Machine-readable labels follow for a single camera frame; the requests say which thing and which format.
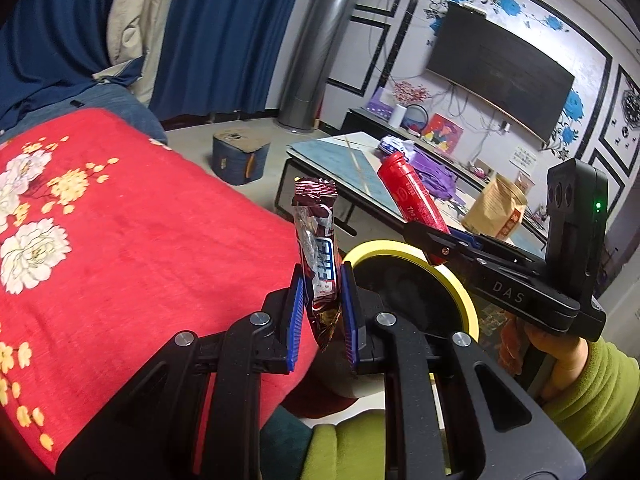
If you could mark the red tube wrapper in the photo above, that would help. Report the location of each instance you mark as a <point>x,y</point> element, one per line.
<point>415,205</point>

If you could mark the dark blue right curtain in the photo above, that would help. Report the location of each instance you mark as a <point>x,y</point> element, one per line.
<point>218,56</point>

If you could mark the blue sofa cover towel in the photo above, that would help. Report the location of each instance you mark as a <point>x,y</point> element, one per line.
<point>111,97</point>

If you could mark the colourful picture frame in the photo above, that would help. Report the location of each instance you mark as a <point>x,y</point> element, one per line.
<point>442,133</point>

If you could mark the brown paper bag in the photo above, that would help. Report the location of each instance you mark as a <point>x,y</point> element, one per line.
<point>498,211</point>

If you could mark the silver tower air conditioner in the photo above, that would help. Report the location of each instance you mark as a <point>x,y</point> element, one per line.
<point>311,65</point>

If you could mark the dark blue curtain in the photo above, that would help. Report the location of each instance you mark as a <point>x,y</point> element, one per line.
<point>52,50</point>
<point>218,56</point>

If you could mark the green sleeve right forearm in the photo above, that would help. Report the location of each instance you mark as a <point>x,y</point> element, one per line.
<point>599,413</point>

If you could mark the blue storage stool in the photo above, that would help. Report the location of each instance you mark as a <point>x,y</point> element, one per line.
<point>238,156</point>

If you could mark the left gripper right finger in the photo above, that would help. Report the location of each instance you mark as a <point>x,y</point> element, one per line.
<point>450,412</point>

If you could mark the tissue pack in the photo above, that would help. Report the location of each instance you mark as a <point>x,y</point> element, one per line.
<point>392,144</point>

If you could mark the red chocolate bar wrapper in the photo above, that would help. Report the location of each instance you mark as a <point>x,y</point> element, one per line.
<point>313,204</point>

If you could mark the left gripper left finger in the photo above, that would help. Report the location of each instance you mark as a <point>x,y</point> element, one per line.
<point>192,410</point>

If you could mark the black tv cabinet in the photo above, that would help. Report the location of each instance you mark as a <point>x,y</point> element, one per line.
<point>358,119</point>

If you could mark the round blue ornament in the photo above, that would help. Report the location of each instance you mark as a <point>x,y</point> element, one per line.
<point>416,119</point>

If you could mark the person's right hand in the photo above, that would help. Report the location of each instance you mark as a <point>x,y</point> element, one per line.
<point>569,353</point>

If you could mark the yellow rimmed trash bin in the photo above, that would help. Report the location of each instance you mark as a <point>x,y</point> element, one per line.
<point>431,297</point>

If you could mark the red floral blanket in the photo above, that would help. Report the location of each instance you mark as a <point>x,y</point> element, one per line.
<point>111,242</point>

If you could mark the white vase red flowers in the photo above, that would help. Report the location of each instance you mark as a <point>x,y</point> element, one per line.
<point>404,94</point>

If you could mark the glass top coffee table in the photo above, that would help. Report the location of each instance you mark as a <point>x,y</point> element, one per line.
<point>364,210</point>

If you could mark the dark blue left curtain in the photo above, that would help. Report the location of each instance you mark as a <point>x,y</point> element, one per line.
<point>52,50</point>

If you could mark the wall mounted television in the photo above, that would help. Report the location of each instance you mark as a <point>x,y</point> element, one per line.
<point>501,68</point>

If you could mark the purple bag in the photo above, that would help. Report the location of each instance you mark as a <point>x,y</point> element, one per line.
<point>437,179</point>

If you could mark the beige curtain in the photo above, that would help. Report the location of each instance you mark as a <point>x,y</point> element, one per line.
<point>135,33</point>

